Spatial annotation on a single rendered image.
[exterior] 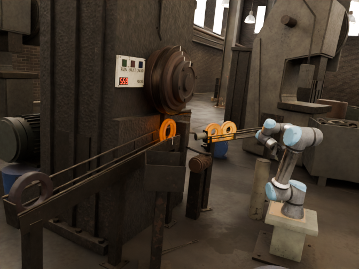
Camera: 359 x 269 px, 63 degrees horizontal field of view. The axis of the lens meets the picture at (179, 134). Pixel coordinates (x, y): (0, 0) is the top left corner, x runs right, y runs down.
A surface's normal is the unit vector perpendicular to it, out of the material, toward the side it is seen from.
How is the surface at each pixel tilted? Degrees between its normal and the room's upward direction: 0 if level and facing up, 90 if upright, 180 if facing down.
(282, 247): 90
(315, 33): 90
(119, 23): 90
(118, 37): 90
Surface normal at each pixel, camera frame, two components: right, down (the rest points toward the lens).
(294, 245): -0.38, 0.16
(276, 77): -0.67, 0.10
